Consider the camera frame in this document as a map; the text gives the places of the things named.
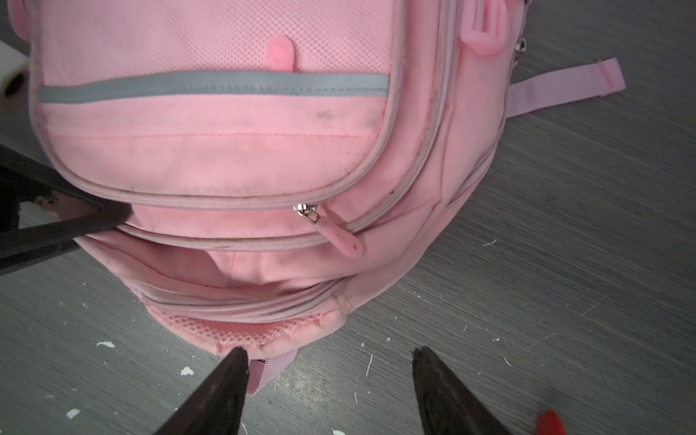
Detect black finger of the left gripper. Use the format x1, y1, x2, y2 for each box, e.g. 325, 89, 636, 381
1, 147, 132, 275

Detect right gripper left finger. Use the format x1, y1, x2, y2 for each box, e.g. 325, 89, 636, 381
155, 347, 249, 435

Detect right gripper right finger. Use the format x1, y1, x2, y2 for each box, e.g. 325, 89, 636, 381
411, 346, 510, 435

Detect pink school backpack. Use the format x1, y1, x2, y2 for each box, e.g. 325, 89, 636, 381
7, 1, 625, 393

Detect red pen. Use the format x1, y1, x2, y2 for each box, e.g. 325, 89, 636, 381
535, 410, 567, 435

